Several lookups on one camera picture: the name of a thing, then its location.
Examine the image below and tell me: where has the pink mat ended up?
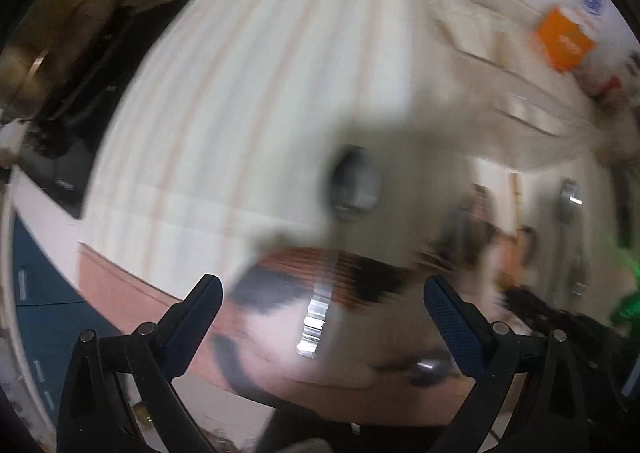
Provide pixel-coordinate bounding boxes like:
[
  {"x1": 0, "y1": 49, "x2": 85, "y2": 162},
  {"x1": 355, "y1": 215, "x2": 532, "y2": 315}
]
[{"x1": 79, "y1": 242, "x2": 526, "y2": 426}]

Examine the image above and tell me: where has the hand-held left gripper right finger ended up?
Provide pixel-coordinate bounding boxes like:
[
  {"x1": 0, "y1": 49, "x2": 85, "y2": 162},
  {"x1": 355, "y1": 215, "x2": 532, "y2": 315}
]
[{"x1": 423, "y1": 275, "x2": 589, "y2": 453}]

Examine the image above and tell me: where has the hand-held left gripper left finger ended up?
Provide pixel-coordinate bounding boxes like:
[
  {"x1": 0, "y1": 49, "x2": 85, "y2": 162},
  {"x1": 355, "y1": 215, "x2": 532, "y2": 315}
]
[{"x1": 57, "y1": 274, "x2": 224, "y2": 453}]

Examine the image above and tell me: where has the green object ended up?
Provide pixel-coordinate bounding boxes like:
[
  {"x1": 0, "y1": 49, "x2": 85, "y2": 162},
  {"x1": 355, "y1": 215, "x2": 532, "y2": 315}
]
[{"x1": 607, "y1": 238, "x2": 640, "y2": 334}]

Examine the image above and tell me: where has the black stovetop panel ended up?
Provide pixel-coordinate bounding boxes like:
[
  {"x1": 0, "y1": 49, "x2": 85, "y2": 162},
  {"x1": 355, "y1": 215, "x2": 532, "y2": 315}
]
[{"x1": 17, "y1": 0, "x2": 196, "y2": 221}]

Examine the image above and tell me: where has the metal spoon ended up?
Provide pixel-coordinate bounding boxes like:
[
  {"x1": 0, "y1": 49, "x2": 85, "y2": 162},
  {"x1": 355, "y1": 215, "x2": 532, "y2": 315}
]
[{"x1": 409, "y1": 358, "x2": 453, "y2": 388}]

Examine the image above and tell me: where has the white striped cloth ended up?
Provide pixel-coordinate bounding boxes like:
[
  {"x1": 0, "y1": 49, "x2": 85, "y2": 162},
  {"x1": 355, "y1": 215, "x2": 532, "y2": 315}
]
[{"x1": 82, "y1": 0, "x2": 451, "y2": 304}]

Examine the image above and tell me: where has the orange box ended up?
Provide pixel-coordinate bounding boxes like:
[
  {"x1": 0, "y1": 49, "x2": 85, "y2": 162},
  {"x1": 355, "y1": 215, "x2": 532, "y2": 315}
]
[{"x1": 532, "y1": 6, "x2": 598, "y2": 74}]

